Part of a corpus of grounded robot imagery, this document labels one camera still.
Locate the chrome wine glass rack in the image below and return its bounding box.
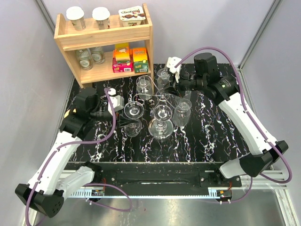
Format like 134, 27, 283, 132
132, 75, 191, 141

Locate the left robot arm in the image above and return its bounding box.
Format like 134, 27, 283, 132
15, 87, 124, 225

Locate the left clear glass bottle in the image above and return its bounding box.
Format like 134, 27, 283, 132
75, 48, 93, 71

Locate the green Scrub Daddy box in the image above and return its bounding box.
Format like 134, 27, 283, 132
132, 48, 149, 73

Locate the white lidded cup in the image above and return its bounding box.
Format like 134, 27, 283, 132
92, 7, 110, 30
66, 6, 86, 31

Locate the left white lidded cup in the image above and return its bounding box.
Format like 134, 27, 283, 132
66, 6, 86, 31

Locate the right clear glass bottle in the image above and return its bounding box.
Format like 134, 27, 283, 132
90, 47, 105, 64

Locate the pink sponge box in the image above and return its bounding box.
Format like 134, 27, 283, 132
112, 42, 133, 73

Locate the wooden two-tier shelf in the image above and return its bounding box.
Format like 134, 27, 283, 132
54, 3, 154, 88

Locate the Chobani yogurt tub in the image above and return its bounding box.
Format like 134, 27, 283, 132
119, 6, 146, 27

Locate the round yellow wooden coaster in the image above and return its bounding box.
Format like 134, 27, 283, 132
63, 109, 76, 118

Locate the clear glass bottle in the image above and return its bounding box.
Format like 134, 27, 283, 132
75, 48, 93, 71
90, 47, 105, 64

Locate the ribbed goblet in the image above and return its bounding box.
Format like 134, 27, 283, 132
175, 91, 191, 103
172, 98, 192, 127
157, 68, 170, 89
136, 75, 152, 100

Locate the clear stemmed wine glass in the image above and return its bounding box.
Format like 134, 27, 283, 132
149, 105, 174, 140
124, 101, 144, 137

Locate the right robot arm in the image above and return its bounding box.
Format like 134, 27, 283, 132
166, 53, 289, 186

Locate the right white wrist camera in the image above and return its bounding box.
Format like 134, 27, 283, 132
165, 56, 182, 82

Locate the right white lidded cup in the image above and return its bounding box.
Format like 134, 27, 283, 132
92, 7, 110, 30

